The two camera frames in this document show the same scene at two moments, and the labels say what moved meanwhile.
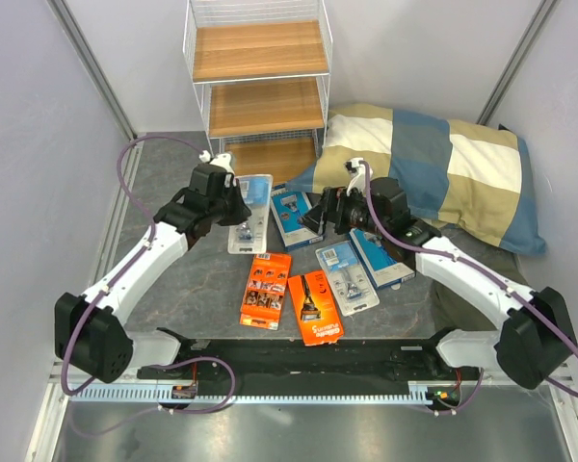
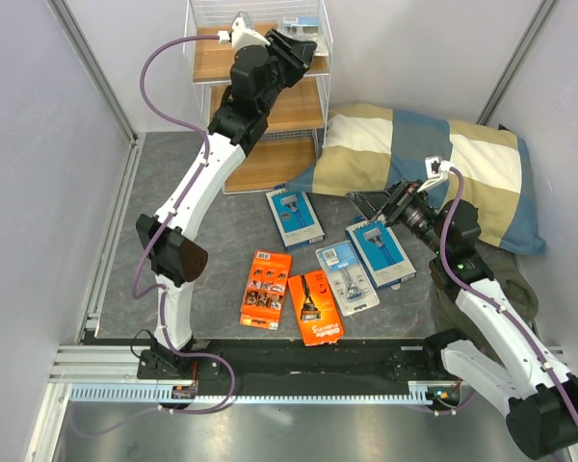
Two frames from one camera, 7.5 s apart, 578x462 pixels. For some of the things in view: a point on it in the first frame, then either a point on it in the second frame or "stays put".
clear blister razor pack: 251,236 → 306,28
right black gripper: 331,208 → 403,193
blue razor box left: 289,211 stays put
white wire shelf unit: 261,75 stays put
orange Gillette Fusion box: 319,320 stays put
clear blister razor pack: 347,278 stays put
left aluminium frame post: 91,64 stays put
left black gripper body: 228,211 → 287,67
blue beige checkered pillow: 468,178 stays put
